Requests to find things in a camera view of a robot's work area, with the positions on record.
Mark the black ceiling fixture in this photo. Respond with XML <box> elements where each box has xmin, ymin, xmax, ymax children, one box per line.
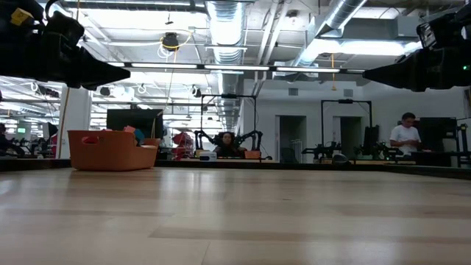
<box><xmin>161</xmin><ymin>32</ymin><xmax>181</xmax><ymax>52</ymax></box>

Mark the grey ceiling unit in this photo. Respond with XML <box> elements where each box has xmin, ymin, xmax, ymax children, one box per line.
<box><xmin>396</xmin><ymin>14</ymin><xmax>421</xmax><ymax>38</ymax></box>

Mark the person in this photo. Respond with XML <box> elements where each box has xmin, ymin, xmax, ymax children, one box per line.
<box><xmin>0</xmin><ymin>123</ymin><xmax>25</xmax><ymax>158</ymax></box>
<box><xmin>389</xmin><ymin>112</ymin><xmax>424</xmax><ymax>158</ymax></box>
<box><xmin>213</xmin><ymin>131</ymin><xmax>248</xmax><ymax>159</ymax></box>

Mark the silver ventilation duct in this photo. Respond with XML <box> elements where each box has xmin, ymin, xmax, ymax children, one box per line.
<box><xmin>292</xmin><ymin>0</ymin><xmax>369</xmax><ymax>68</ymax></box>
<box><xmin>205</xmin><ymin>0</ymin><xmax>247</xmax><ymax>66</ymax></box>

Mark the orange plastic bin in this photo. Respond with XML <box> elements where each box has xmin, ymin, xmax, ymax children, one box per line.
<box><xmin>67</xmin><ymin>129</ymin><xmax>162</xmax><ymax>172</ymax></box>

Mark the black monitor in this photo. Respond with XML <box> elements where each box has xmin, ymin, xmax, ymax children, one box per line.
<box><xmin>106</xmin><ymin>108</ymin><xmax>165</xmax><ymax>140</ymax></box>

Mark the white column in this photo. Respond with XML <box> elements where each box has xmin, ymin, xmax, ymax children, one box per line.
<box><xmin>60</xmin><ymin>85</ymin><xmax>92</xmax><ymax>159</ymax></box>

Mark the black cabinet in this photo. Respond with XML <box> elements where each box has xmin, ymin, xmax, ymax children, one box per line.
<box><xmin>417</xmin><ymin>116</ymin><xmax>459</xmax><ymax>153</ymax></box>

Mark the yellow cable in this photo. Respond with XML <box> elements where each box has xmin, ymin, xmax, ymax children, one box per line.
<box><xmin>57</xmin><ymin>86</ymin><xmax>71</xmax><ymax>159</ymax></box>

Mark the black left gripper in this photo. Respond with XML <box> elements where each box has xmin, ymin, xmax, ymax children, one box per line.
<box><xmin>0</xmin><ymin>0</ymin><xmax>132</xmax><ymax>92</ymax></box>

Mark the thin yellow hanging cord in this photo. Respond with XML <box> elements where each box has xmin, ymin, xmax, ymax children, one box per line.
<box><xmin>330</xmin><ymin>53</ymin><xmax>338</xmax><ymax>92</ymax></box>

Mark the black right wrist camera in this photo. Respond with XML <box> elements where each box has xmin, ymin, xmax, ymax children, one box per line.
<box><xmin>416</xmin><ymin>3</ymin><xmax>471</xmax><ymax>51</ymax></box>

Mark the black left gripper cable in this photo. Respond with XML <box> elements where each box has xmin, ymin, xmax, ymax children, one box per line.
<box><xmin>43</xmin><ymin>0</ymin><xmax>62</xmax><ymax>20</ymax></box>

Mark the red cart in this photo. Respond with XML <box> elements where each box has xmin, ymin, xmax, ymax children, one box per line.
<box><xmin>171</xmin><ymin>131</ymin><xmax>195</xmax><ymax>160</ymax></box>

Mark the yellow cable tag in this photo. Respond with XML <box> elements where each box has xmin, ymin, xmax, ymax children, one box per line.
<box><xmin>10</xmin><ymin>7</ymin><xmax>35</xmax><ymax>27</ymax></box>

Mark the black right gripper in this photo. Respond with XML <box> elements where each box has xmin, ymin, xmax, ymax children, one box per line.
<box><xmin>362</xmin><ymin>46</ymin><xmax>471</xmax><ymax>93</ymax></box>

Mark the black gantry stand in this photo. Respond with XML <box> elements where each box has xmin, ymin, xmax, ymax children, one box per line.
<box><xmin>200</xmin><ymin>93</ymin><xmax>258</xmax><ymax>149</ymax></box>
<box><xmin>320</xmin><ymin>98</ymin><xmax>373</xmax><ymax>148</ymax></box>

